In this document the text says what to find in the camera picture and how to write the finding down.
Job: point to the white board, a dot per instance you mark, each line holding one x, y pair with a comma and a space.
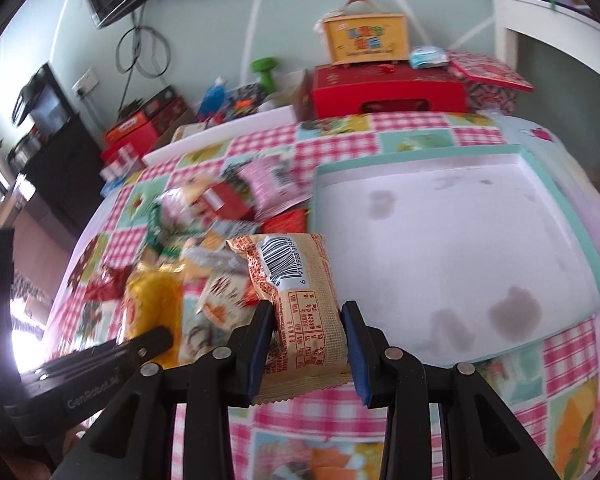
220, 132

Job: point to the silver kitchen pot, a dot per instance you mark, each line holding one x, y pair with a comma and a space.
22, 152

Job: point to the blue bottle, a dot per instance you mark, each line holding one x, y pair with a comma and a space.
214, 100

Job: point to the beige barcode snack packet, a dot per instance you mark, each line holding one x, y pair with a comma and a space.
300, 310

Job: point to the black coffee machine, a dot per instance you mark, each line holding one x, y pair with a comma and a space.
45, 105

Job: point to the pink checked tablecloth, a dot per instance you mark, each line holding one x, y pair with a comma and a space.
330, 150

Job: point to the white wall socket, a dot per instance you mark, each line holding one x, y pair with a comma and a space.
86, 82

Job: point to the red patterned lidded box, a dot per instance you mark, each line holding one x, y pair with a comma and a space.
485, 75

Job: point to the orange red box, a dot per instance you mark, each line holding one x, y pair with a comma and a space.
130, 130

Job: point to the white desk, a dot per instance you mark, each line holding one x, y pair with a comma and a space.
545, 20

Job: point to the red and white box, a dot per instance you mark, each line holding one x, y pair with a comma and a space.
120, 162

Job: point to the tan box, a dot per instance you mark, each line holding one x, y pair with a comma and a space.
186, 132

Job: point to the person's left hand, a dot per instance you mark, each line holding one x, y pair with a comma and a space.
72, 442

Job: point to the green dumbbell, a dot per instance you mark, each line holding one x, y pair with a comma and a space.
264, 72

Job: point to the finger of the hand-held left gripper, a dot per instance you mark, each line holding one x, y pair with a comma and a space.
145, 342

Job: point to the yellow snack packet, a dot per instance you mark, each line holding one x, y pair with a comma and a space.
152, 305

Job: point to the white tray with teal rim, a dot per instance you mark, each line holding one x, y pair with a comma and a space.
455, 220

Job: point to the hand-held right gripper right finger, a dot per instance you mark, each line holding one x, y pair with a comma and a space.
355, 355

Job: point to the large red gift box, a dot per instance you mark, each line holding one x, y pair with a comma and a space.
390, 90

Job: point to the light blue tissue pack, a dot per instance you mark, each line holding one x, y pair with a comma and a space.
429, 57

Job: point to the black cabinet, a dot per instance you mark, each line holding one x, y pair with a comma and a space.
65, 180

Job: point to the white cartoon print cloth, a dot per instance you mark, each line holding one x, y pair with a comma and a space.
570, 160

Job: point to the pile of mixed snack packets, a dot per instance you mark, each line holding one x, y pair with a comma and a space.
215, 200

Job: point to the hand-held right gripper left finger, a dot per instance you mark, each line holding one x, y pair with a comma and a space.
257, 355

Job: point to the dark patterned bag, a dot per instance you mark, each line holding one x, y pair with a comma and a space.
245, 99

